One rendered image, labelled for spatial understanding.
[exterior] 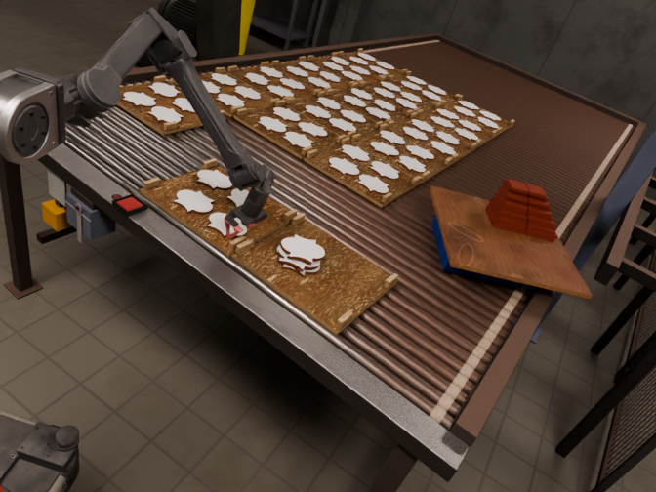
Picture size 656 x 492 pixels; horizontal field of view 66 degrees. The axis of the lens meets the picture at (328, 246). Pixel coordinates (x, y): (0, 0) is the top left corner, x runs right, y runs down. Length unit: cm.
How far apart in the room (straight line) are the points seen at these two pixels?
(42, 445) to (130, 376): 60
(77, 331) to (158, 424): 61
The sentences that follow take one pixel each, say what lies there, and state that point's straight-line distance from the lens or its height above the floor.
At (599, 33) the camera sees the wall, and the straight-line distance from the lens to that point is 637.
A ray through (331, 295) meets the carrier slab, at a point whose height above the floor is 94.
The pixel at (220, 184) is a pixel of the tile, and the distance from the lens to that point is 184.
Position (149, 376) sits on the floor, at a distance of 240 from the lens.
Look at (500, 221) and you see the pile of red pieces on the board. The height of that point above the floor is 107.
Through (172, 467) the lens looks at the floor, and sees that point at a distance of 217.
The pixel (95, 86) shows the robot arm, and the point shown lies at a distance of 110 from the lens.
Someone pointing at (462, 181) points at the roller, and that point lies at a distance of 254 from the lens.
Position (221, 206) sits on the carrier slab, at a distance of 175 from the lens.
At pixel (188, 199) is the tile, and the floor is 95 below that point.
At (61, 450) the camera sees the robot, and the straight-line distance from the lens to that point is 190.
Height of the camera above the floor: 191
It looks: 35 degrees down
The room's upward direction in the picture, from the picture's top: 18 degrees clockwise
